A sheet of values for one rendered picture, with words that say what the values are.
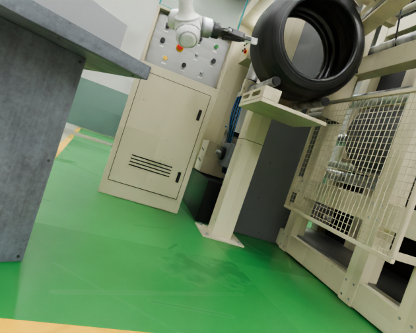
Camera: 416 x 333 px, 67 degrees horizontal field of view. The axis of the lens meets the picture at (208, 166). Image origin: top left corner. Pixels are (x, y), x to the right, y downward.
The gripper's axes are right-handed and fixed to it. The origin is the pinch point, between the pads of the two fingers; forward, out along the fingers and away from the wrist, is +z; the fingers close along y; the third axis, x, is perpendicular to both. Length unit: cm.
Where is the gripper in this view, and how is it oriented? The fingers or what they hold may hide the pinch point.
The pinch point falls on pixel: (250, 39)
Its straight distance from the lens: 171.6
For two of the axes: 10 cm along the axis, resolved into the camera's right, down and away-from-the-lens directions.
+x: -1.9, 9.8, 0.7
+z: 9.6, 1.7, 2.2
